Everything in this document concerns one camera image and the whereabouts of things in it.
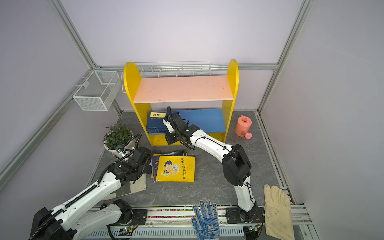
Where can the blue dotted knit glove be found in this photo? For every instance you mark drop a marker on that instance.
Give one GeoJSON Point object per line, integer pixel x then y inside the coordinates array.
{"type": "Point", "coordinates": [206, 221]}

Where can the dark blue book yellow label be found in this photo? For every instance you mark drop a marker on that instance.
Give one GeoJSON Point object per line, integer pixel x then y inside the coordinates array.
{"type": "Point", "coordinates": [155, 123]}

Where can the yellow bookshelf frame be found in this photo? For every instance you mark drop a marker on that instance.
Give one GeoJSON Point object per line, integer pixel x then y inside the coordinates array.
{"type": "Point", "coordinates": [206, 101]}

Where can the white mesh basket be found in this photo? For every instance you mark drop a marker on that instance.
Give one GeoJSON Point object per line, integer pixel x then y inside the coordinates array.
{"type": "Point", "coordinates": [98, 91]}

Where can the beige grey work glove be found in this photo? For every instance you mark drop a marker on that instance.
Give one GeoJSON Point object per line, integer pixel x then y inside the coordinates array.
{"type": "Point", "coordinates": [129, 188]}

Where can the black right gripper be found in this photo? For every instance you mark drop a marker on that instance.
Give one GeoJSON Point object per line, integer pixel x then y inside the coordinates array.
{"type": "Point", "coordinates": [170, 141]}

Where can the metal base rail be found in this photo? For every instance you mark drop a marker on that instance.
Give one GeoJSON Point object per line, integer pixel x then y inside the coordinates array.
{"type": "Point", "coordinates": [174, 223]}

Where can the cream leather glove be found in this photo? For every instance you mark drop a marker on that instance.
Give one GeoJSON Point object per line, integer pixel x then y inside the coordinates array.
{"type": "Point", "coordinates": [278, 214]}

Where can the purple book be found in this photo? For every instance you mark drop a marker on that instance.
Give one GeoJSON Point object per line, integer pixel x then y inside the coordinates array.
{"type": "Point", "coordinates": [154, 163]}

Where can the aluminium frame post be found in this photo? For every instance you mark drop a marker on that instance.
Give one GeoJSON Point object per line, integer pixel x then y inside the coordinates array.
{"type": "Point", "coordinates": [65, 20]}

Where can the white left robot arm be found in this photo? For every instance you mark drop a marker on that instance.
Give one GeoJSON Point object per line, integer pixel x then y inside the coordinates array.
{"type": "Point", "coordinates": [70, 220]}

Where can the green potted plant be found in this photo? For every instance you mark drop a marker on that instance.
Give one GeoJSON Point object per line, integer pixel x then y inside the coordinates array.
{"type": "Point", "coordinates": [117, 135]}

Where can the white wire basket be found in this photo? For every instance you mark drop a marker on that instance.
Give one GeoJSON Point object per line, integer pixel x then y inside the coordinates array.
{"type": "Point", "coordinates": [169, 71]}

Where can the white plastic plant pot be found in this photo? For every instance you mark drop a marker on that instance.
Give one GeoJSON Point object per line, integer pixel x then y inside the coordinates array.
{"type": "Point", "coordinates": [120, 151]}

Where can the yellow cartoon cover book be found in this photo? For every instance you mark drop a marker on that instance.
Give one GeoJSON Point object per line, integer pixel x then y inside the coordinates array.
{"type": "Point", "coordinates": [176, 169]}

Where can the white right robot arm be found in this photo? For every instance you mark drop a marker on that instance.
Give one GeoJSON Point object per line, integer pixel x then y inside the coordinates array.
{"type": "Point", "coordinates": [235, 162]}

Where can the pink upper shelf board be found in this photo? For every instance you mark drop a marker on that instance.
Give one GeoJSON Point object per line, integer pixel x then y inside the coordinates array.
{"type": "Point", "coordinates": [183, 89]}

